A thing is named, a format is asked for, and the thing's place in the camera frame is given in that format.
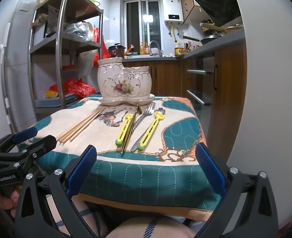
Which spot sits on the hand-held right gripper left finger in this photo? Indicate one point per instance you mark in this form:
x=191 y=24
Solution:
x=82 y=171

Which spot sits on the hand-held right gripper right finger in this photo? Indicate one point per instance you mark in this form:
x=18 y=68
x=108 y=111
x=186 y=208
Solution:
x=210 y=171

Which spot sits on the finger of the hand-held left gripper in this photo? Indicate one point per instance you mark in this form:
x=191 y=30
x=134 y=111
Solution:
x=24 y=134
x=43 y=145

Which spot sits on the wooden chopstick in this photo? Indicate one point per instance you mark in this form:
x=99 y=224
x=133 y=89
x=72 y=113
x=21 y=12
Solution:
x=78 y=123
x=81 y=125

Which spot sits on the yellow plastic spoon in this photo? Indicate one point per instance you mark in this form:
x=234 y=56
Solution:
x=149 y=131
x=125 y=129

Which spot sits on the gold metal utensil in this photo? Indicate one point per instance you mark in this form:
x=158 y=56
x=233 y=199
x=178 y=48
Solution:
x=130 y=132

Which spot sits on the floral ceramic utensil holder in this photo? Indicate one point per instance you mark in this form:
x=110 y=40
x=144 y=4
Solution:
x=122 y=79

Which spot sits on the person's left hand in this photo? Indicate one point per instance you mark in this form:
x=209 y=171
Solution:
x=11 y=200

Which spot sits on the blue shelf tray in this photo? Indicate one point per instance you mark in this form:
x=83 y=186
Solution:
x=54 y=102

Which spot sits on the small yellow item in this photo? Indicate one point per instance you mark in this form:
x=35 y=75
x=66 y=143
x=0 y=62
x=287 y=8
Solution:
x=51 y=94

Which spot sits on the teal and cream printed cloth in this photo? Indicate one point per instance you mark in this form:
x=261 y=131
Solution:
x=160 y=178

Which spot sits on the crumpled red plastic bag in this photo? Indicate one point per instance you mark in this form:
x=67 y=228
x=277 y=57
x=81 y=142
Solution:
x=73 y=86

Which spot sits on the white refrigerator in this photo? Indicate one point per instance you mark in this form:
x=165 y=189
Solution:
x=17 y=67

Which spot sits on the person's plaid trousers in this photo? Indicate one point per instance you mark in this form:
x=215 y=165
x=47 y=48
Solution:
x=148 y=228

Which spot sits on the silver metal fork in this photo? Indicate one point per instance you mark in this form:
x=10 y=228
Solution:
x=149 y=109

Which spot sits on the wooden kitchen base cabinets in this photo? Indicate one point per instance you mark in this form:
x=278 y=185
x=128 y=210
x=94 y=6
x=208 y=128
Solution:
x=230 y=79

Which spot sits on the metal shelf rack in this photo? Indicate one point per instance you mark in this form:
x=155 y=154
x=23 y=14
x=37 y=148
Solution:
x=61 y=47

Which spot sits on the hanging red plastic bag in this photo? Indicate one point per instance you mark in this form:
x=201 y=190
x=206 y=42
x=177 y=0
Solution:
x=102 y=49

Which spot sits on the clear plastic bag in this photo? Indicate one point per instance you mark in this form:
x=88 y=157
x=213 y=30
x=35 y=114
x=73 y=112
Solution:
x=80 y=31

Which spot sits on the dark red rice cooker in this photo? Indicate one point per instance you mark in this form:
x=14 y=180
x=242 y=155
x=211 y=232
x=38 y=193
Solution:
x=116 y=50

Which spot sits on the yellow cooking oil bottle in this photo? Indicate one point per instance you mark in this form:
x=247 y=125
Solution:
x=179 y=50

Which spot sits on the black wok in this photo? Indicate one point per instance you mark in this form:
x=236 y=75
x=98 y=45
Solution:
x=209 y=39

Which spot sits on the metal sink faucet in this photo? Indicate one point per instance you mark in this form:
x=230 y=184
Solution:
x=156 y=45

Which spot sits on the frying pan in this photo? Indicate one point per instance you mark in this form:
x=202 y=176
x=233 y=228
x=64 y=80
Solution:
x=226 y=29

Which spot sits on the kitchen window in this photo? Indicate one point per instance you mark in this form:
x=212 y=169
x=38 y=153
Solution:
x=142 y=24

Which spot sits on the white water heater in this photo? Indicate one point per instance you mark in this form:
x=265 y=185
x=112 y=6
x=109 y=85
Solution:
x=172 y=8

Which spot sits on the black range hood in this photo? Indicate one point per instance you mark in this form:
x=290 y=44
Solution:
x=217 y=2

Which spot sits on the white wall socket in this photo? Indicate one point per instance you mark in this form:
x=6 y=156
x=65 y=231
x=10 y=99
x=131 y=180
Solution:
x=24 y=6

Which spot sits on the wooden wall cabinet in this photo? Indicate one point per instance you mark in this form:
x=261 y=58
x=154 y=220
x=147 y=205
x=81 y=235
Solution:
x=188 y=2

